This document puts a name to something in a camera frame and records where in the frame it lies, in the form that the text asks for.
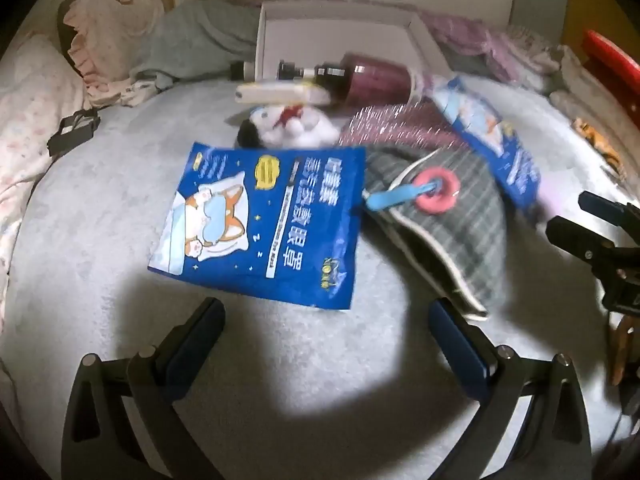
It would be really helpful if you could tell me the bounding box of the maroon pump bottle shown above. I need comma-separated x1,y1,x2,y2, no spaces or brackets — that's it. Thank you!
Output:
277,51,417,109

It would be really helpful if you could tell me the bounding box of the blue eye mask packet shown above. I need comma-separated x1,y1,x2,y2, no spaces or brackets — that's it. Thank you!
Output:
431,76,544,211
147,141,367,311

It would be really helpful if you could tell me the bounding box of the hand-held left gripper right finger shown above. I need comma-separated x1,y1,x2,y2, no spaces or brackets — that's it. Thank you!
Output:
429,297,593,480

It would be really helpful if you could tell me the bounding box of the white cardboard box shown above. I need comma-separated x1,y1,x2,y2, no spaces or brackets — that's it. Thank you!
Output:
254,1,452,92

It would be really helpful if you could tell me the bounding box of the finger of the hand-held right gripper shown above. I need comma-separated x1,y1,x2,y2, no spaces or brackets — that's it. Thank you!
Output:
545,216,616,271
578,191,640,226

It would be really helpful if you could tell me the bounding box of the green plaid bag pink ring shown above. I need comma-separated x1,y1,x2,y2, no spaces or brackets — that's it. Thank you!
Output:
362,144,510,322

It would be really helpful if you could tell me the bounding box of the red object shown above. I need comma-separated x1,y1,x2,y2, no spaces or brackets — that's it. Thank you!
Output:
582,29,640,111

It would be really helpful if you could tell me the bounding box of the white patterned cloth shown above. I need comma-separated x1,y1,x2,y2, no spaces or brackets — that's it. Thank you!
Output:
500,25,586,96

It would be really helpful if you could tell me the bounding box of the grey blanket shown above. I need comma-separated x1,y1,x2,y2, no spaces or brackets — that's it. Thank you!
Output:
132,0,271,93

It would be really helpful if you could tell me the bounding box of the orange object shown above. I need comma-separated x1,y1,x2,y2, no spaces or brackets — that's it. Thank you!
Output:
572,117,623,171

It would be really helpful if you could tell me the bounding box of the pink glitter cloth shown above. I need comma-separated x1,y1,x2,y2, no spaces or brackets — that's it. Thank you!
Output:
339,101,453,153

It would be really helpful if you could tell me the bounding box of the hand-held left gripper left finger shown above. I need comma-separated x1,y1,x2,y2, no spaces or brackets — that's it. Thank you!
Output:
60,297,226,480

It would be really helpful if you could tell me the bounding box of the white plush dog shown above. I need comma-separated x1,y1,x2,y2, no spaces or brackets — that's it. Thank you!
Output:
236,104,342,150

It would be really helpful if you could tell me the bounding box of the black plastic clip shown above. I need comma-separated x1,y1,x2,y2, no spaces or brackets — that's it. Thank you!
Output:
46,109,102,157

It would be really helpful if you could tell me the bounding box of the pink ruffled pillow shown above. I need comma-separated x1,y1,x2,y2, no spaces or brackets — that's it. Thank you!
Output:
57,0,166,106

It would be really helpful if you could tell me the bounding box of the yellow and white small box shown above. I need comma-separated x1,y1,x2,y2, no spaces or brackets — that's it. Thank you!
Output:
235,81,332,107

